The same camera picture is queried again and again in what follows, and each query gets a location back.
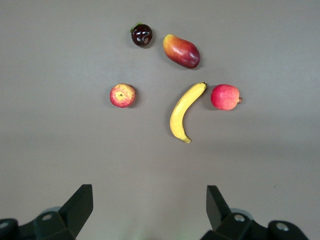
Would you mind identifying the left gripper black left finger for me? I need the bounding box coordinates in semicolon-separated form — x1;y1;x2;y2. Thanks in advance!
33;184;94;240

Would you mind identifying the red apple beside tray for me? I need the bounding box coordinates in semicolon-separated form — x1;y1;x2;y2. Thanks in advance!
210;83;244;111

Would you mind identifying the red yellow mango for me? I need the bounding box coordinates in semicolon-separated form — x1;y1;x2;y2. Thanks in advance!
162;34;201;69

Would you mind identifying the yellow banana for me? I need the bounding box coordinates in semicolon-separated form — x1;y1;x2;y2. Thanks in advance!
169;81;208;144

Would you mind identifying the red yellow apple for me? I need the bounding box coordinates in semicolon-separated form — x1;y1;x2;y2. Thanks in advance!
109;83;136;109

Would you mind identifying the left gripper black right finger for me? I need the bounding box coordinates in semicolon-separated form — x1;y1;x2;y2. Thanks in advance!
202;185;270;240

